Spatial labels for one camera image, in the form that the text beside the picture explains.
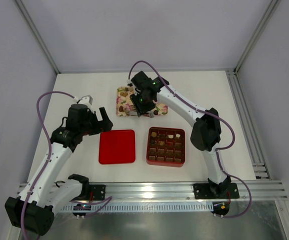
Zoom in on red tin lid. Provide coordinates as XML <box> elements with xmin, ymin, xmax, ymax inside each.
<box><xmin>98</xmin><ymin>129</ymin><xmax>136</xmax><ymax>165</ymax></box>

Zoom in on round yellow chocolate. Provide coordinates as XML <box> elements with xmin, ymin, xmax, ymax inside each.
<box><xmin>151</xmin><ymin>132</ymin><xmax>157</xmax><ymax>138</ymax></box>

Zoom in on metal tongs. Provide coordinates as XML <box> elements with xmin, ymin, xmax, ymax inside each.
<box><xmin>129</xmin><ymin>105</ymin><xmax>155</xmax><ymax>118</ymax></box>

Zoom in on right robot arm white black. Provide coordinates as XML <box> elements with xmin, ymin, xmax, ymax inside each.
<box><xmin>129</xmin><ymin>71</ymin><xmax>231</xmax><ymax>198</ymax></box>

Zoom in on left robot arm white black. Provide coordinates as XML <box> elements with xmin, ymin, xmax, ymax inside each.
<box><xmin>4</xmin><ymin>103</ymin><xmax>113</xmax><ymax>236</ymax></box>

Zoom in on red chocolate box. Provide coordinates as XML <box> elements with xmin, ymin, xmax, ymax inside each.
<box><xmin>146</xmin><ymin>127</ymin><xmax>186</xmax><ymax>168</ymax></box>

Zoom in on floral tray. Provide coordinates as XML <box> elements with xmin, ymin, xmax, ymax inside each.
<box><xmin>116</xmin><ymin>86</ymin><xmax>169</xmax><ymax>118</ymax></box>

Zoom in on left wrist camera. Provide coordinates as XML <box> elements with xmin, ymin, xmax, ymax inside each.
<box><xmin>76</xmin><ymin>95</ymin><xmax>94</xmax><ymax>112</ymax></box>

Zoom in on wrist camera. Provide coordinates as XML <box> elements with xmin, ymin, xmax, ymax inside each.
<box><xmin>76</xmin><ymin>95</ymin><xmax>94</xmax><ymax>112</ymax></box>
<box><xmin>127</xmin><ymin>79</ymin><xmax>133</xmax><ymax>87</ymax></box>

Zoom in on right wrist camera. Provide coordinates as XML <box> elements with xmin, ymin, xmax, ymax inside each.
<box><xmin>127</xmin><ymin>79</ymin><xmax>133</xmax><ymax>87</ymax></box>

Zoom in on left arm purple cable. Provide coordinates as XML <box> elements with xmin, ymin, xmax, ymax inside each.
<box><xmin>20</xmin><ymin>91</ymin><xmax>82</xmax><ymax>236</ymax></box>

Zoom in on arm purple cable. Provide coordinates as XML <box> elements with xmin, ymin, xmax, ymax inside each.
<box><xmin>127</xmin><ymin>59</ymin><xmax>253</xmax><ymax>220</ymax></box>
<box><xmin>20</xmin><ymin>91</ymin><xmax>82</xmax><ymax>236</ymax></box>

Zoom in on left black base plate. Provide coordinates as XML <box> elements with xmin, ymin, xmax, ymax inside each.
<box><xmin>87</xmin><ymin>184</ymin><xmax>106</xmax><ymax>202</ymax></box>

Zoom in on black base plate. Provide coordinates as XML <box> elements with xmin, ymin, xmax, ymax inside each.
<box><xmin>87</xmin><ymin>184</ymin><xmax>106</xmax><ymax>202</ymax></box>
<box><xmin>193</xmin><ymin>183</ymin><xmax>240</xmax><ymax>200</ymax></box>

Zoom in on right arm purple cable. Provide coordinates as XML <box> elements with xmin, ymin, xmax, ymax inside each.
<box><xmin>127</xmin><ymin>59</ymin><xmax>253</xmax><ymax>220</ymax></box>

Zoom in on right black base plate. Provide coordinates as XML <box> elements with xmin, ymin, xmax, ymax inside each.
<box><xmin>193</xmin><ymin>183</ymin><xmax>240</xmax><ymax>200</ymax></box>

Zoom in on slotted cable duct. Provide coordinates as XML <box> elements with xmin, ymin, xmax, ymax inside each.
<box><xmin>59</xmin><ymin>201</ymin><xmax>214</xmax><ymax>214</ymax></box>

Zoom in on aluminium rail right side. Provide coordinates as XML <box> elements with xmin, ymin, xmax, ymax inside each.
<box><xmin>226</xmin><ymin>70</ymin><xmax>272</xmax><ymax>181</ymax></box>

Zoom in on aluminium rail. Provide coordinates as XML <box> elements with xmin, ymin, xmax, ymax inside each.
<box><xmin>226</xmin><ymin>70</ymin><xmax>272</xmax><ymax>181</ymax></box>
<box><xmin>15</xmin><ymin>181</ymin><xmax>289</xmax><ymax>203</ymax></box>

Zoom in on aluminium rail front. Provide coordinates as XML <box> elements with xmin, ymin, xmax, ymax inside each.
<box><xmin>15</xmin><ymin>181</ymin><xmax>289</xmax><ymax>203</ymax></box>

